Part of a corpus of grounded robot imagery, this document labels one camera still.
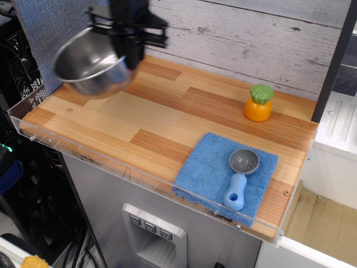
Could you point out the white toy sink unit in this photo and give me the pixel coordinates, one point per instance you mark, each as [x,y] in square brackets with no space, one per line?
[320,226]

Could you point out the blue fabric panel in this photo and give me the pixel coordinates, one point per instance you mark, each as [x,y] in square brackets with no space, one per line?
[47,26]

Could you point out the black vertical post right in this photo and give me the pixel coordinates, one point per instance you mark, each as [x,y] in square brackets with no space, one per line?
[342,44]

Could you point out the grey water dispenser panel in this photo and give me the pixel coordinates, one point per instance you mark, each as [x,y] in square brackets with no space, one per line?
[155,242]

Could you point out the silver toy fridge cabinet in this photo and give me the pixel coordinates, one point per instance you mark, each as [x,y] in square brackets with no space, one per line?
[209,242]

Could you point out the stainless steel bowl pot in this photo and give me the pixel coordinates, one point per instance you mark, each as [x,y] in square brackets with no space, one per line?
[89,65]

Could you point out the grey blue toy scoop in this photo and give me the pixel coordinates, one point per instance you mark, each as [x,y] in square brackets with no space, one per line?
[243,162]

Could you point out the blue microfiber cloth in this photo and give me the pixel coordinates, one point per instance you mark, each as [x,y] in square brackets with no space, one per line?
[206,178]

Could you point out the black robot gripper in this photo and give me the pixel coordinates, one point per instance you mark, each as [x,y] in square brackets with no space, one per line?
[131,21]

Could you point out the yellow object bottom left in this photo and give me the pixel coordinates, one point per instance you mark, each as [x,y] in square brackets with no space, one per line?
[34,262]

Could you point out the orange toy carrot green top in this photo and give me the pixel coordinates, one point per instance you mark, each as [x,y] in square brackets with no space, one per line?
[258,107]

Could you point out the clear acrylic table guard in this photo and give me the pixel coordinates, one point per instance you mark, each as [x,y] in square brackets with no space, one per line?
[146,133]

